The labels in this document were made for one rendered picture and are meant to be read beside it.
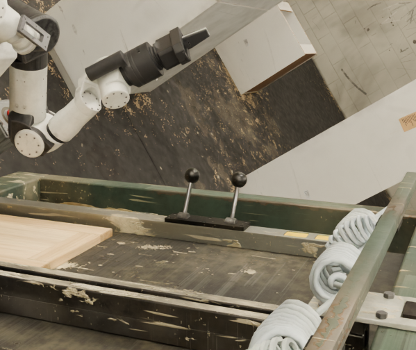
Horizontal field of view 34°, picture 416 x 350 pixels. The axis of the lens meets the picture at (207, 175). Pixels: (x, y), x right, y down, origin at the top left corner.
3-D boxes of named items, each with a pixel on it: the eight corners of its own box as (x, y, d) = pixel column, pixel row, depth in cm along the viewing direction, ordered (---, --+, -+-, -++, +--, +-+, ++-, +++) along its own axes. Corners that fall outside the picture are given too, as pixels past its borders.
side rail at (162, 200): (52, 208, 210) (50, 173, 207) (423, 253, 169) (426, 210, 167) (40, 213, 204) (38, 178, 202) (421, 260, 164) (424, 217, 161)
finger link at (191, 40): (210, 37, 159) (187, 48, 160) (204, 26, 157) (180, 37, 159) (211, 39, 158) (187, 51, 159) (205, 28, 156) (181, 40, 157)
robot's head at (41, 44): (-4, 10, 136) (26, 7, 133) (23, 31, 144) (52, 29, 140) (-13, 38, 135) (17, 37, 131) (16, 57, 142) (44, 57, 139)
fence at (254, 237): (-3, 210, 186) (-4, 196, 185) (344, 253, 151) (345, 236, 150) (-15, 214, 181) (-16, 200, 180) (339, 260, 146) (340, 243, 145)
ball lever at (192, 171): (178, 222, 163) (189, 169, 167) (192, 224, 162) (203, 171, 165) (172, 218, 160) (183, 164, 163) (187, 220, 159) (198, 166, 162)
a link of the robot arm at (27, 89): (-1, 151, 171) (-2, 69, 160) (21, 129, 182) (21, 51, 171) (42, 161, 170) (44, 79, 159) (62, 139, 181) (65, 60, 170)
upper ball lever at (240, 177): (225, 228, 159) (235, 173, 162) (240, 230, 158) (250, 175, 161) (219, 223, 156) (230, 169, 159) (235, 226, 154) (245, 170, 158)
